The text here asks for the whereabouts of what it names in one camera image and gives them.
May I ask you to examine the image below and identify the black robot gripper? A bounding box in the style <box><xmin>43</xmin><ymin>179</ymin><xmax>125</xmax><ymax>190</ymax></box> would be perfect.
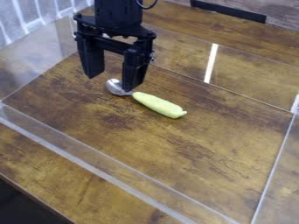
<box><xmin>74</xmin><ymin>0</ymin><xmax>157</xmax><ymax>92</ymax></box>

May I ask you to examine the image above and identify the green handled metal spoon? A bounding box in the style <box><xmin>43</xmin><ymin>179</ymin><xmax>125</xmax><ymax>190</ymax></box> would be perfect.
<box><xmin>107</xmin><ymin>79</ymin><xmax>187</xmax><ymax>119</ymax></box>

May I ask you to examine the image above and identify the black bar at back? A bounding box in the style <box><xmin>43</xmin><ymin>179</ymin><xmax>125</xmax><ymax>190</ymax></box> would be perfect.
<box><xmin>190</xmin><ymin>0</ymin><xmax>268</xmax><ymax>24</ymax></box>

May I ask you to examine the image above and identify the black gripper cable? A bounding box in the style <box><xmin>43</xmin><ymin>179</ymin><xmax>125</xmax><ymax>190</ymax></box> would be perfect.
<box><xmin>135</xmin><ymin>0</ymin><xmax>161</xmax><ymax>11</ymax></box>

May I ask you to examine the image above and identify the clear acrylic enclosure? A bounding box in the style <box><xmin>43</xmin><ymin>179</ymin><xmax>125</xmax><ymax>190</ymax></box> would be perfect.
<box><xmin>0</xmin><ymin>18</ymin><xmax>299</xmax><ymax>224</ymax></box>

